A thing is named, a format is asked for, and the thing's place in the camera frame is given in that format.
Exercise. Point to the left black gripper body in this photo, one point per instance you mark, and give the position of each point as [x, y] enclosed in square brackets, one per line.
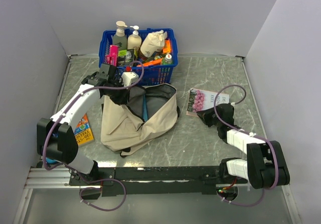
[117, 95]

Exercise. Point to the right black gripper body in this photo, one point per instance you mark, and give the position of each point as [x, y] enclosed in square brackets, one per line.
[216, 122]

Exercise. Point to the white flower cover book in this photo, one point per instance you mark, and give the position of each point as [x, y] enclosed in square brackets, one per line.
[202, 100]

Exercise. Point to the beige canvas backpack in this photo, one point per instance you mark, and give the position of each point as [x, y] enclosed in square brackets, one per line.
[123, 128]

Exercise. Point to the yellow treehouse children's book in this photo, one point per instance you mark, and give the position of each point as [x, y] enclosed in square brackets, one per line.
[83, 132]

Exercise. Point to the blue paperback book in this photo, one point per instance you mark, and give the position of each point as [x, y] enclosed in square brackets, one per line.
[144, 113]

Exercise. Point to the blue dinosaur pencil case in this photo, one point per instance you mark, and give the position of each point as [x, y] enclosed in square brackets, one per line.
[52, 152]

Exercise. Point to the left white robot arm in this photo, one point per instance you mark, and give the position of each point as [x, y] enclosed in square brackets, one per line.
[65, 121]

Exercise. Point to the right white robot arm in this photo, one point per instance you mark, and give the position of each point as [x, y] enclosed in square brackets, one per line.
[265, 165]

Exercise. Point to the pink box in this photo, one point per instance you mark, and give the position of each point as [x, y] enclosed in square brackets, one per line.
[111, 57]

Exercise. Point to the green black box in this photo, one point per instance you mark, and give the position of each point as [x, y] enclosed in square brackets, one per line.
[125, 57]

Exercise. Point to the orange long packet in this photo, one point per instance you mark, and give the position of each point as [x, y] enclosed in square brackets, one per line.
[151, 63]

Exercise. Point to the green pump bottle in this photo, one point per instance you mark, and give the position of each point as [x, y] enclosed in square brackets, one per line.
[120, 38]

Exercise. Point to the cream pump lotion bottle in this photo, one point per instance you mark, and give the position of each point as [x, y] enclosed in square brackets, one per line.
[134, 40]

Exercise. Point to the blue plastic shopping basket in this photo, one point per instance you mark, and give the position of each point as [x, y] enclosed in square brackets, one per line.
[154, 74]

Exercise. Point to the small green red-capped bottle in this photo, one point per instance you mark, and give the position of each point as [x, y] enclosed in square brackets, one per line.
[167, 60]

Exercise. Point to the orange snack packet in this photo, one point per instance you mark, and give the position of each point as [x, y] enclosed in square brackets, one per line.
[167, 49]

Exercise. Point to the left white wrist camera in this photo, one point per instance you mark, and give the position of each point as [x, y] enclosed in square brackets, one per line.
[129, 77]

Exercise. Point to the beige drawstring cloth pouch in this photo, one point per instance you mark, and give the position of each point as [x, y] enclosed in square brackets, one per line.
[153, 43]

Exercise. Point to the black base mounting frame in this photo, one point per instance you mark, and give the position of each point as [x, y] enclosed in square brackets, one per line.
[158, 180]

